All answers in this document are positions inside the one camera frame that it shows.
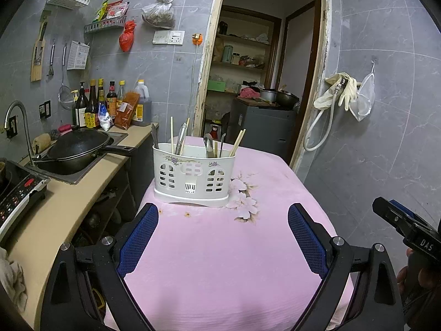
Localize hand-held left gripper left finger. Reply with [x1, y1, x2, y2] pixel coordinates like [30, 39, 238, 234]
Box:
[41, 203, 160, 331]

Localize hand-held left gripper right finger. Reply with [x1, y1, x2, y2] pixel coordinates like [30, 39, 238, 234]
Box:
[287, 203, 404, 331]

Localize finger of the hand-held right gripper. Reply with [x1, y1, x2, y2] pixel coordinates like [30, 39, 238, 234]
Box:
[391, 199, 433, 230]
[372, 196, 419, 245]

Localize white plastic utensil holder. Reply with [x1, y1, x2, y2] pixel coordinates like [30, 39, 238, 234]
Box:
[152, 143, 238, 208]

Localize person's right hand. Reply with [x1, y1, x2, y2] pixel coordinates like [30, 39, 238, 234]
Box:
[396, 265, 441, 295]

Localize beige kitchen counter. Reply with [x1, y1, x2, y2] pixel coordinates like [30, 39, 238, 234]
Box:
[7, 122, 160, 330]

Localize pink floral tablecloth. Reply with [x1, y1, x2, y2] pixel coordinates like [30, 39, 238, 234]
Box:
[103, 136, 355, 331]

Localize steel sink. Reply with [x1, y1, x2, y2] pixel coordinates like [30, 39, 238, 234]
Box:
[34, 132, 129, 185]

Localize black wok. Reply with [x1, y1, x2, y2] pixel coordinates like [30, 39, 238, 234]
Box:
[34, 127, 135, 176]

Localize white mesh bag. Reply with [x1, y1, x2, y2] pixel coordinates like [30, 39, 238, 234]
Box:
[349, 73, 376, 122]

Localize grey cabinet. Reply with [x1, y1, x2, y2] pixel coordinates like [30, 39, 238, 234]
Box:
[229, 98, 297, 162]

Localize blue white bag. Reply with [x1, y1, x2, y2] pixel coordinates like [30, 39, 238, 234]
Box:
[98, 105, 114, 132]

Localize black induction cooker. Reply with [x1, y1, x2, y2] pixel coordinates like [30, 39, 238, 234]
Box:
[0, 160, 50, 245]

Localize grey rag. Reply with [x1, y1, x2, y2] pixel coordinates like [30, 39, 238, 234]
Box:
[0, 248, 28, 313]

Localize orange red packet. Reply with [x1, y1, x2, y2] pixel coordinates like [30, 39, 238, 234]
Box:
[114, 92, 141, 130]

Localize cream rubber gloves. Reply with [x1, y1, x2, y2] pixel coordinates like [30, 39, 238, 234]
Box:
[313, 72, 361, 111]

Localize large oil jug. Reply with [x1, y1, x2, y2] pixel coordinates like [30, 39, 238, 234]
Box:
[133, 80, 152, 126]

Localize dark sauce bottle yellow label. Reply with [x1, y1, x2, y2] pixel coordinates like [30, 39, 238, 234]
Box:
[84, 79, 100, 129]

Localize loofah sponge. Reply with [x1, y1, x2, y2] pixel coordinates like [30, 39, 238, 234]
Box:
[33, 134, 52, 154]

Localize black pump bottle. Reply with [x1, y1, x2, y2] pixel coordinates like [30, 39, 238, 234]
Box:
[74, 82, 89, 127]

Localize dark cooking pot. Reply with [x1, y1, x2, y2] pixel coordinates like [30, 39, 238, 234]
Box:
[276, 90, 300, 108]

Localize dark bottle red cap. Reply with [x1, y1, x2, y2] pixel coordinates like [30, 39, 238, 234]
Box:
[106, 81, 117, 118]

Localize clear bottle yellow cap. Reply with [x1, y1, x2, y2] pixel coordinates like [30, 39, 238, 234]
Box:
[116, 81, 126, 111]

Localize wooden cutting board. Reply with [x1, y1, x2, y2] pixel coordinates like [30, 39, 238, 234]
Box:
[235, 96, 273, 107]

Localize chrome faucet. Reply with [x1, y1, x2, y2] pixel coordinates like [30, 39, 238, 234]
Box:
[4, 101, 35, 166]

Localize metal strainer ladle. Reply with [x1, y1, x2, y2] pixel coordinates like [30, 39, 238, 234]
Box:
[58, 44, 75, 111]

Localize metal peeler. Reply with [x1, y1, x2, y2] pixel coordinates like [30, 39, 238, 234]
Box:
[46, 44, 57, 77]

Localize wooden knife holder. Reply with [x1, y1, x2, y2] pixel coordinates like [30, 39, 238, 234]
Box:
[31, 21, 47, 82]

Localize red plastic bag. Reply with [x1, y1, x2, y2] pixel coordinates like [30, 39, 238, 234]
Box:
[119, 21, 136, 53]

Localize wooden pantry shelf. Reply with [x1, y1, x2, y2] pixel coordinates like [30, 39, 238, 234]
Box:
[207, 5, 279, 97]

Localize clear bag of dried goods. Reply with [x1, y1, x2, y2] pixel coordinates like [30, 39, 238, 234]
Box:
[142, 0, 179, 29]

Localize red snack packet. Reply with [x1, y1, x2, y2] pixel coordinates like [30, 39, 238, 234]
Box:
[105, 2, 130, 19]

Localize white hose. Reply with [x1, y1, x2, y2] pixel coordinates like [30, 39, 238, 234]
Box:
[303, 105, 335, 151]

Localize wooden door frame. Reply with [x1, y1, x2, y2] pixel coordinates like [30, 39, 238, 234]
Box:
[191, 0, 331, 169]

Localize white wall box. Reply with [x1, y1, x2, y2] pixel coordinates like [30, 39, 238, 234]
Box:
[66, 41, 91, 70]

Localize white wall outlet panel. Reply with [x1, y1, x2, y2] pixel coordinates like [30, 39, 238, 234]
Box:
[152, 30, 185, 46]

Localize grey wall shelf rack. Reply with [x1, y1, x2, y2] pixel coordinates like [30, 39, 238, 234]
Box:
[84, 17, 126, 34]

